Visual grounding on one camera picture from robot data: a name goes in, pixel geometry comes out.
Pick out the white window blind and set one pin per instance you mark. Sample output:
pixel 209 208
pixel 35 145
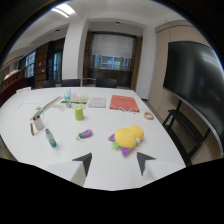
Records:
pixel 112 45

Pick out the colourful test tube rack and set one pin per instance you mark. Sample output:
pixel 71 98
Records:
pixel 76 97

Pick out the tape roll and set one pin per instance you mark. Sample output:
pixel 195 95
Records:
pixel 148 115

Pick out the long striped box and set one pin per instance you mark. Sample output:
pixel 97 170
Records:
pixel 46 107

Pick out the orange book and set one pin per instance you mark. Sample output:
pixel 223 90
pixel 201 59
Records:
pixel 123 103

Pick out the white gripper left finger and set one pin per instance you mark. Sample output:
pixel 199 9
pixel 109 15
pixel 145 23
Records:
pixel 78 166

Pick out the yellow plush toy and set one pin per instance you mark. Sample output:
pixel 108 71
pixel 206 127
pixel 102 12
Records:
pixel 128 137

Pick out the small blue bottle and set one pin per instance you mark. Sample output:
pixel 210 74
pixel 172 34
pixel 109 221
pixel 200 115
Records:
pixel 51 138

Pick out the black chair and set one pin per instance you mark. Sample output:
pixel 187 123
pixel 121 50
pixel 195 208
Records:
pixel 48 83
pixel 106 83
pixel 70 82

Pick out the large black screen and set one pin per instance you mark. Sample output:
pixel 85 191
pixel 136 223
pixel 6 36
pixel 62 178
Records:
pixel 196 83

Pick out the plush purple eggplant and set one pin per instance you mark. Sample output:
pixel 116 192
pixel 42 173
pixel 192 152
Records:
pixel 85 134

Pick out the wooden bookshelf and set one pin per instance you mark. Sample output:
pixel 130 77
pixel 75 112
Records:
pixel 41 65

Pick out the green cup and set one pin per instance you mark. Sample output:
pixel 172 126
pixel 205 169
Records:
pixel 79 113

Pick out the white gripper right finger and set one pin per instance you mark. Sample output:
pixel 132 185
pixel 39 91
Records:
pixel 150 166

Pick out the white mug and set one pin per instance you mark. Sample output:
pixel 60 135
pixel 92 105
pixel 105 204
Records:
pixel 38 122

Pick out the wooden stick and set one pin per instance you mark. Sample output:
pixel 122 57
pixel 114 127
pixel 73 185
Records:
pixel 32 128

